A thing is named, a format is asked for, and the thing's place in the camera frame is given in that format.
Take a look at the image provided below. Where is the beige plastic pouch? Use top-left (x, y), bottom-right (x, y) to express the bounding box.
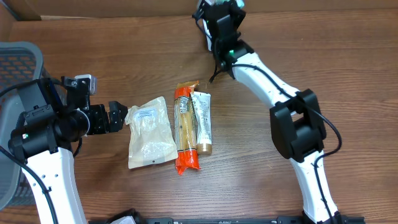
top-left (124, 96), bottom-right (178, 169)

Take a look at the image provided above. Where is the orange spaghetti packet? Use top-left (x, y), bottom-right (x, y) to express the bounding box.
top-left (174, 81), bottom-right (200, 175)

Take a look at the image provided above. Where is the white Pantene tube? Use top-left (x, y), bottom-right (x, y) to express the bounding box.
top-left (192, 91), bottom-right (212, 155)

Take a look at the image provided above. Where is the teal wet wipes packet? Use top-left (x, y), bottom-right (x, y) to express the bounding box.
top-left (214, 0), bottom-right (245, 9)

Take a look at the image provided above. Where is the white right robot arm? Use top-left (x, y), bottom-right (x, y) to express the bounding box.
top-left (192, 0), bottom-right (341, 223)

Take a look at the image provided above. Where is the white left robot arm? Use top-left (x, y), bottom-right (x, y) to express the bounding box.
top-left (5, 75), bottom-right (127, 223)

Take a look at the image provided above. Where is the dark grey plastic basket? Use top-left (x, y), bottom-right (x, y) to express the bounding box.
top-left (1, 42), bottom-right (44, 209)

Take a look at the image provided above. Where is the brown cardboard backdrop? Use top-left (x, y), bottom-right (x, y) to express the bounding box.
top-left (4, 0), bottom-right (397, 20)

